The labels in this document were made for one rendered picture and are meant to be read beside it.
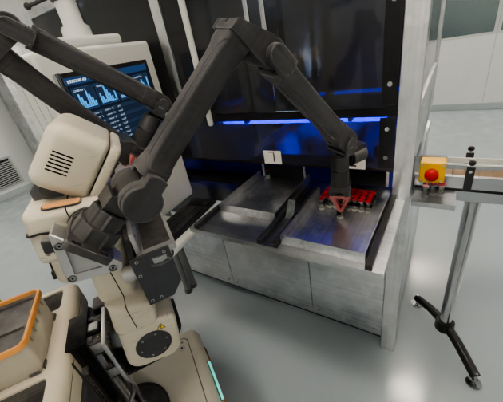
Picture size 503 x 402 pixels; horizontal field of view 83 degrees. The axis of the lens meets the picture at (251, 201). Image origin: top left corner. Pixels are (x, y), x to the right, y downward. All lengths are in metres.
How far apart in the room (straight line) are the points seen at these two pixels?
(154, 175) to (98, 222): 0.13
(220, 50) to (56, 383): 0.87
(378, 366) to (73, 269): 1.44
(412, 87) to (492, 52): 4.66
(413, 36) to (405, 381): 1.41
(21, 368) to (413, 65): 1.32
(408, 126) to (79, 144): 0.92
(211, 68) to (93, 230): 0.36
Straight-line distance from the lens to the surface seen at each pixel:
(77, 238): 0.61
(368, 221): 1.02
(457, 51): 5.64
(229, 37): 0.57
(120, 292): 0.91
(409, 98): 1.03
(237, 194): 1.27
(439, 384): 1.73
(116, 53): 1.34
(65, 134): 0.70
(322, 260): 0.87
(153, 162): 0.56
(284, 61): 0.62
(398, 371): 1.72
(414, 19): 1.01
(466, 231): 1.39
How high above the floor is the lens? 1.45
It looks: 28 degrees down
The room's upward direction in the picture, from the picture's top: 11 degrees counter-clockwise
